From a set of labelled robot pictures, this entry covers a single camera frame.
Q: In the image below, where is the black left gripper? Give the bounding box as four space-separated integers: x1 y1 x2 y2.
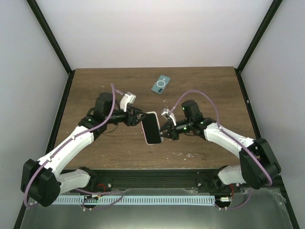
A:
105 104 148 126

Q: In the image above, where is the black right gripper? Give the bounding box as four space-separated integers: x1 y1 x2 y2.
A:
155 118 193 141

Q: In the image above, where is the cream phone case with ring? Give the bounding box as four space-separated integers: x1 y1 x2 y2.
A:
141 112 163 145

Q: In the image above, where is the teal phone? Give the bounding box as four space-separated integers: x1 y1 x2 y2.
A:
151 75 171 94

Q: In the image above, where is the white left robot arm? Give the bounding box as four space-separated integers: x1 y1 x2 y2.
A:
21 92 142 207

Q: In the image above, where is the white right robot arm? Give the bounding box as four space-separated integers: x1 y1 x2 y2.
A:
160 100 281 192

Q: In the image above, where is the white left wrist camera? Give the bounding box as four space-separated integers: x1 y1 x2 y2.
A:
120 92 136 112

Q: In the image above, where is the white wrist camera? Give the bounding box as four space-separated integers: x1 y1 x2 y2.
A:
120 92 136 112
161 108 177 126

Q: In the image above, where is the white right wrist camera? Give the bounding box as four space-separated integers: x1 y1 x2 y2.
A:
161 108 177 126

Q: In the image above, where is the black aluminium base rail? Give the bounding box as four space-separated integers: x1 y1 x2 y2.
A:
82 169 240 195

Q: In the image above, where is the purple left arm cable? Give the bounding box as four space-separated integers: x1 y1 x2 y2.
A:
23 83 124 208

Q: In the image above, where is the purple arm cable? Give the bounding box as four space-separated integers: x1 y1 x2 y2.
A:
23 83 124 208
170 90 273 187

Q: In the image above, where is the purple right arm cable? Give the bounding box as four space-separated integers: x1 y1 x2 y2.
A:
170 90 273 187

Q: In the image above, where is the light blue slotted cable duct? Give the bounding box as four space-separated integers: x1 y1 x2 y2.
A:
53 195 215 206

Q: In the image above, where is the black left frame post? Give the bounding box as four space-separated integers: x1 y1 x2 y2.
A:
26 0 73 75

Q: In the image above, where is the black frame post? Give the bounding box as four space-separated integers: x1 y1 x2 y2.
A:
26 0 73 75
235 0 283 74

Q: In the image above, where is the black right frame post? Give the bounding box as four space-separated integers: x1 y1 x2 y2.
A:
235 0 283 74

